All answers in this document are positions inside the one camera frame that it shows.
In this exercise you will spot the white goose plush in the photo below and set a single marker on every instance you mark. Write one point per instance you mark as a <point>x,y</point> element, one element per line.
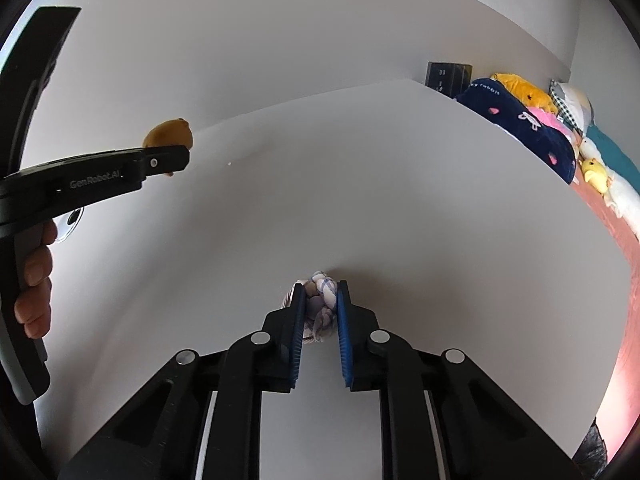
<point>621,197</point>

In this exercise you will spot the yellow duck plush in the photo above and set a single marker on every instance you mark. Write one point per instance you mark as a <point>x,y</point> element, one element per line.
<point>595,175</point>

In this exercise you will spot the black wall socket panel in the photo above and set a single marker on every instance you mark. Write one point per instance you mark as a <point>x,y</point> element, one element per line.
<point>450,79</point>

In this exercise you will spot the pink folded blanket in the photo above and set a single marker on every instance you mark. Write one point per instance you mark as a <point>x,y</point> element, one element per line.
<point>550,120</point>

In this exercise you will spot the brown plush bear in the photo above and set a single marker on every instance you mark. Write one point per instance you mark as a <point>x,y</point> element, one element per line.
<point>173,132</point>

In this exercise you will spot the silver desk cable grommet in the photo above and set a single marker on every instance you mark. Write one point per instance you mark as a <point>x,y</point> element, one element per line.
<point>67,223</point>

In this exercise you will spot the yellow orange plush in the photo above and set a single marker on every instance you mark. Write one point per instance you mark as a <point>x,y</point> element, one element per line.
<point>526,92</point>

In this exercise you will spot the navy patterned blanket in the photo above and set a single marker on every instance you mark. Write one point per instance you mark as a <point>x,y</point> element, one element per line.
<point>490,99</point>

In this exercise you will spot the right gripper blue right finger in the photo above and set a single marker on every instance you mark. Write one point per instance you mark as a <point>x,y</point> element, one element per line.
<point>344,328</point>

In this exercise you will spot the grey checked pillow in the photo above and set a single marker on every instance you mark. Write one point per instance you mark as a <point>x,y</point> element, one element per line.
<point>574,108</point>

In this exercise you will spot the person's left hand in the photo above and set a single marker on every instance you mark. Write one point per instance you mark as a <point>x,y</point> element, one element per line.
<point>32,308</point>

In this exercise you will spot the pale purple knotted toy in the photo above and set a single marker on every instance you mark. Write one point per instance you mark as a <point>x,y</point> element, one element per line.
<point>320,311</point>

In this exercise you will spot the black bin bag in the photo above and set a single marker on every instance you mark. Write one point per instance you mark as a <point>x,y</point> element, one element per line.
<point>591,457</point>

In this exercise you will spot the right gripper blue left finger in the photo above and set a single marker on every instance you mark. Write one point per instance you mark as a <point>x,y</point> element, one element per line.
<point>298,307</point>

